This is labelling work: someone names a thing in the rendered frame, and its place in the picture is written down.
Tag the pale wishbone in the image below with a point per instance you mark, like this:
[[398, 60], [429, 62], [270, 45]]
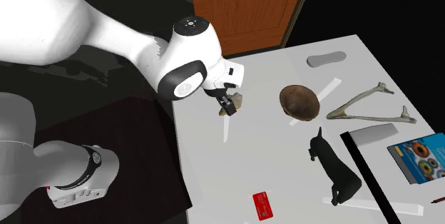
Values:
[[342, 111]]

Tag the red card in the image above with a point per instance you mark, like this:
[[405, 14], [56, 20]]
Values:
[[262, 206]]

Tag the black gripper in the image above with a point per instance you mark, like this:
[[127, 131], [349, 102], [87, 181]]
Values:
[[219, 92]]

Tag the brown wooden door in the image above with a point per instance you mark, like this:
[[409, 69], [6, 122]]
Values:
[[250, 11]]

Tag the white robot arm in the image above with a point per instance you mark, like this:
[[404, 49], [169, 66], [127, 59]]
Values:
[[45, 18]]

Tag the red pen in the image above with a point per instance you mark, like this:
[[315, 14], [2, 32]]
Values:
[[438, 200]]

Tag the dark robot stand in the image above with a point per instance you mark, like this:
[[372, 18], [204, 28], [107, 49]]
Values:
[[139, 153]]

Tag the black animal figure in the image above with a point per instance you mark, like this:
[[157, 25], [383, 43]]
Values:
[[339, 171]]

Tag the blue book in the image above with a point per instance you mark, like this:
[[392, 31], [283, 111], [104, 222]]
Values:
[[422, 157]]

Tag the brown wooden bowl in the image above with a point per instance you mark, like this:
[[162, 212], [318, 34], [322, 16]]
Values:
[[299, 103]]

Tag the beige stone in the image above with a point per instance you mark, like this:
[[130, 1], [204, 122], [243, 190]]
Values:
[[237, 101]]

